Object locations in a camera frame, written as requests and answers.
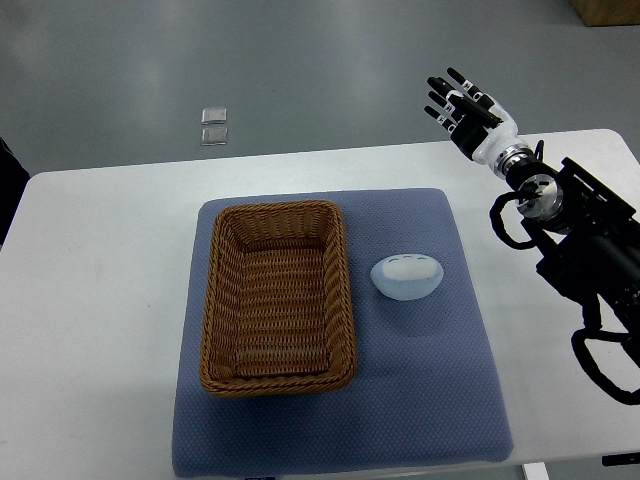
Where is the blue quilted mat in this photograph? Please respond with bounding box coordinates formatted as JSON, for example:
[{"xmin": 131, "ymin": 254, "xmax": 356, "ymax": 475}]
[{"xmin": 172, "ymin": 188, "xmax": 513, "ymax": 477}]

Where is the white table leg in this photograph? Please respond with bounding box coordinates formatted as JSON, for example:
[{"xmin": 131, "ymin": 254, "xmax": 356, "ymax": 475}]
[{"xmin": 522, "ymin": 462, "xmax": 550, "ymax": 480}]

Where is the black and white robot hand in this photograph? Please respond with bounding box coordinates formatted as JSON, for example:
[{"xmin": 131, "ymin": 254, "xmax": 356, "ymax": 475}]
[{"xmin": 424, "ymin": 67, "xmax": 521, "ymax": 166}]

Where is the brown wicker basket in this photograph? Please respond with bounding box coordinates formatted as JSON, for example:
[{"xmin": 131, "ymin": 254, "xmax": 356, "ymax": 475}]
[{"xmin": 199, "ymin": 200, "xmax": 357, "ymax": 398}]

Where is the black table bracket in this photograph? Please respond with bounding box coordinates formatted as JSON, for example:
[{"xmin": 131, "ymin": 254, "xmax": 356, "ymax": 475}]
[{"xmin": 601, "ymin": 452, "xmax": 640, "ymax": 467}]

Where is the upper metal floor plate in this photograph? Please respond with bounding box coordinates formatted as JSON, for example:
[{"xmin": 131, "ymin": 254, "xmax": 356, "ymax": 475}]
[{"xmin": 201, "ymin": 106, "xmax": 228, "ymax": 125}]

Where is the light blue round toy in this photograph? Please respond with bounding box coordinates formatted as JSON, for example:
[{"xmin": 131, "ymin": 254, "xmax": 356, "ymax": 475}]
[{"xmin": 370, "ymin": 253, "xmax": 444, "ymax": 301}]

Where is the black object at left edge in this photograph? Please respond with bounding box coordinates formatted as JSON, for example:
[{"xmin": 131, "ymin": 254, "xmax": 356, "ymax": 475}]
[{"xmin": 1, "ymin": 139, "xmax": 31, "ymax": 244}]

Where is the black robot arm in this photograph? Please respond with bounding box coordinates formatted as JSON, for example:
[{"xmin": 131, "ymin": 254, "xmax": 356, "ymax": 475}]
[{"xmin": 489, "ymin": 144, "xmax": 639, "ymax": 405}]

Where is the cardboard box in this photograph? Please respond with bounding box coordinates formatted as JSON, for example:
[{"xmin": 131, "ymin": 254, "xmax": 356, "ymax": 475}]
[{"xmin": 569, "ymin": 0, "xmax": 639, "ymax": 27}]

